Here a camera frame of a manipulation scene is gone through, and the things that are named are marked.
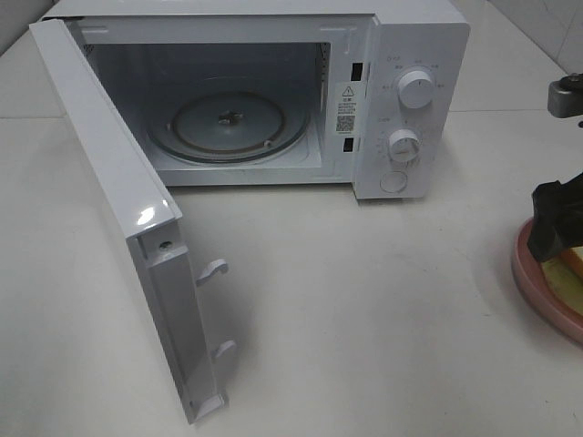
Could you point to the glass microwave turntable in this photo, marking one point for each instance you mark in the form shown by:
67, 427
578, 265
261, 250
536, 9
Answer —
228, 127

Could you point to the lower white microwave knob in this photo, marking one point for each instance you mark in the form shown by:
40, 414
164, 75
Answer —
403, 145

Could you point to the white microwave oven body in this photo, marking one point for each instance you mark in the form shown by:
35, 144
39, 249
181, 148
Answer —
149, 52

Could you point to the round door release button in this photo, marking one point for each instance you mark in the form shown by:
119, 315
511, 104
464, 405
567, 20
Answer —
393, 181

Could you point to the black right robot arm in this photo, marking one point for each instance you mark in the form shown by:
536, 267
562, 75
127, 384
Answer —
564, 98

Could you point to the pink round plate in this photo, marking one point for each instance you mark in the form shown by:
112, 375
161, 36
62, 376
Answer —
533, 287

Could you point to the upper white microwave knob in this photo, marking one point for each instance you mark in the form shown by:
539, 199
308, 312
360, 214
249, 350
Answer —
416, 88

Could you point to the white bread sandwich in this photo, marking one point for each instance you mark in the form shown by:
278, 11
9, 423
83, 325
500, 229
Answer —
563, 275

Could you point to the white microwave knob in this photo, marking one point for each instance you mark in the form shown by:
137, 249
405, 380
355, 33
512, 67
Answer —
403, 145
416, 88

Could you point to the white microwave door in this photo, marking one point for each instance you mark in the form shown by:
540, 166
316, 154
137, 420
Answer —
147, 217

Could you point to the white warning label sticker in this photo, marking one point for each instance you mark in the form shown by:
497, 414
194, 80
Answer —
348, 98

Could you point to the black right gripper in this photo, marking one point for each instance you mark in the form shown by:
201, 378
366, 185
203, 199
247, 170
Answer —
557, 220

